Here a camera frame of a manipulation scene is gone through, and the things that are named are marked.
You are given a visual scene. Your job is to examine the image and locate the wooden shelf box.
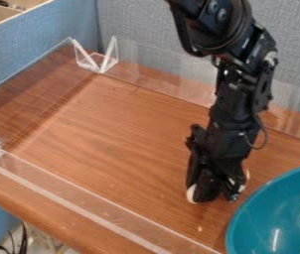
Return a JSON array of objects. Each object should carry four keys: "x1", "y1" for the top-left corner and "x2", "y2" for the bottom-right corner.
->
[{"x1": 0, "y1": 0, "x2": 55, "y2": 24}]

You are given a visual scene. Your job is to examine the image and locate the clear acrylic corner bracket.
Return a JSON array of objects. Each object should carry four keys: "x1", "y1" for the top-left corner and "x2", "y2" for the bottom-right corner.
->
[{"x1": 71, "y1": 36, "x2": 119, "y2": 73}]

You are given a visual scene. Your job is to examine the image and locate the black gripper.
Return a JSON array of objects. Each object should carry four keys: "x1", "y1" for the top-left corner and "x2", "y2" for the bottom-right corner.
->
[{"x1": 186, "y1": 117, "x2": 268, "y2": 203}]

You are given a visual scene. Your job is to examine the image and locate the clear acrylic back barrier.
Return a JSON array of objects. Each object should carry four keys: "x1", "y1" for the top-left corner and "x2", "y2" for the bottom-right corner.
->
[{"x1": 104, "y1": 61, "x2": 300, "y2": 138}]

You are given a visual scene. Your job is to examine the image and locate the black cables under table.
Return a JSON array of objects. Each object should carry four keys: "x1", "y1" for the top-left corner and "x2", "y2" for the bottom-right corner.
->
[{"x1": 0, "y1": 221, "x2": 31, "y2": 254}]

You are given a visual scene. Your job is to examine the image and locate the white brown toy mushroom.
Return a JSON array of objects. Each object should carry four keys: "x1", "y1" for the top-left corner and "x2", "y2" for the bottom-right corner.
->
[{"x1": 186, "y1": 169, "x2": 250, "y2": 204}]

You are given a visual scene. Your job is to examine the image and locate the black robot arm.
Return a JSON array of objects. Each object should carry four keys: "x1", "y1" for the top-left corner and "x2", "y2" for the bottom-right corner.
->
[{"x1": 166, "y1": 0, "x2": 278, "y2": 203}]

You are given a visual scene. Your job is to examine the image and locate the blue plastic bowl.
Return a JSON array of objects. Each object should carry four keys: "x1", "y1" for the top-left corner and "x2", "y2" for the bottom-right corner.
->
[{"x1": 225, "y1": 168, "x2": 300, "y2": 254}]

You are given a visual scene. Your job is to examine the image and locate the clear acrylic front barrier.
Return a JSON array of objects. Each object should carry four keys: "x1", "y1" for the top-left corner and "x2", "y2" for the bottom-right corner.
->
[{"x1": 0, "y1": 151, "x2": 221, "y2": 254}]

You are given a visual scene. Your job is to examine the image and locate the clear acrylic barrier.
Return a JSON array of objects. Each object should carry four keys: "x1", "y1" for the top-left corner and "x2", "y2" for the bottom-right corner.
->
[
  {"x1": 104, "y1": 61, "x2": 300, "y2": 138},
  {"x1": 0, "y1": 151, "x2": 221, "y2": 254}
]

